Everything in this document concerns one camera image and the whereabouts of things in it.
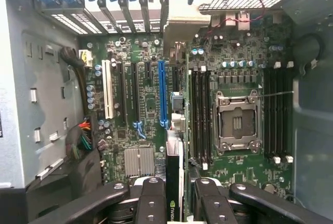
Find silver finned chipset heatsink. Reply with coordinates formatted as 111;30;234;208
124;148;156;178

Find round coin cell battery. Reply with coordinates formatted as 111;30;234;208
261;182;277;195

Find silver CPU socket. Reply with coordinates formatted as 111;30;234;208
213;90;263;155

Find RAM slot white clips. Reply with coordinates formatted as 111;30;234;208
272;61;282;164
191;69;197;162
285;61;294;163
199;65;209;170

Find RAM slot black clips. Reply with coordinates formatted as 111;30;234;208
263;65;273;161
279;65;287;161
195;65;202;167

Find green Dell motherboard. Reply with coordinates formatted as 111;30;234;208
78;13;294;200

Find long black expansion slot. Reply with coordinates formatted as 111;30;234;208
131;62;143;128
172;64;181;94
117;62;129;127

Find blue expansion slot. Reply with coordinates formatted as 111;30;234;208
158;60;170;130

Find white PCI expansion slot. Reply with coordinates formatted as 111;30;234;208
101;60;116;120

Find thin metal locking lever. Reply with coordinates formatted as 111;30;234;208
251;90;295;98

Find grey metal PC case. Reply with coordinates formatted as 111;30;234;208
0;0;333;224

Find silver USB port block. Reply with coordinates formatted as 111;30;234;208
211;13;236;27

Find silver ethernet port block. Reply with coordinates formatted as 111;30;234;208
236;10;251;31

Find perforated metal slot cover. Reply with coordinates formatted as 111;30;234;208
50;13;80;35
70;12;103;34

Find coloured power wire bundle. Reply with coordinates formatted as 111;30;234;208
65;116;94;160

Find black sleeved power cable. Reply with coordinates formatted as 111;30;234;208
60;46;94;117

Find red black twisted wire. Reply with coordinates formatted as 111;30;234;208
203;0;266;39

